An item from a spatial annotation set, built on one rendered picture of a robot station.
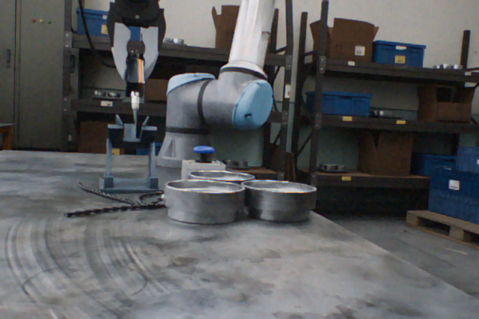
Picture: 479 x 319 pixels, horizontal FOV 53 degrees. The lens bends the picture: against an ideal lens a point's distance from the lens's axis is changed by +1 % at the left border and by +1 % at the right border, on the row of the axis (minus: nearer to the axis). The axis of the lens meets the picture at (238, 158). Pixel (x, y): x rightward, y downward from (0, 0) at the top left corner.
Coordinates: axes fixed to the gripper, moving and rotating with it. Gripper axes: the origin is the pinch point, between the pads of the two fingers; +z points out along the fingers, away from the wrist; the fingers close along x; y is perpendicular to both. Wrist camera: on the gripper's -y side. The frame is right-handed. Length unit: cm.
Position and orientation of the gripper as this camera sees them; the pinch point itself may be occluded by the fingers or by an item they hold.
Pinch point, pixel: (135, 72)
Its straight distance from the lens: 84.0
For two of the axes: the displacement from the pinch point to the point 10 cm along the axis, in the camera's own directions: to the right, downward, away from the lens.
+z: -0.6, 9.9, 0.9
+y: -2.8, -1.0, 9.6
